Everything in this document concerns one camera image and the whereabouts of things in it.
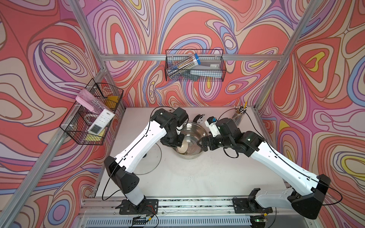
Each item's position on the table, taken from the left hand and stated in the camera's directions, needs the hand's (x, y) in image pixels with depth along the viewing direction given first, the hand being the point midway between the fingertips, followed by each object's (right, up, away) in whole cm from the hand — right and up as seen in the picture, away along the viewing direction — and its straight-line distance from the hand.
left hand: (178, 146), depth 71 cm
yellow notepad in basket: (-37, +5, -7) cm, 38 cm away
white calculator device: (-39, +11, -2) cm, 41 cm away
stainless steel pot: (+9, +5, +21) cm, 24 cm away
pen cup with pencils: (+42, +19, +26) cm, 53 cm away
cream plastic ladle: (+3, -4, +20) cm, 21 cm away
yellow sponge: (-38, +24, +7) cm, 45 cm away
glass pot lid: (-20, -14, +20) cm, 31 cm away
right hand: (+14, +1, +1) cm, 14 cm away
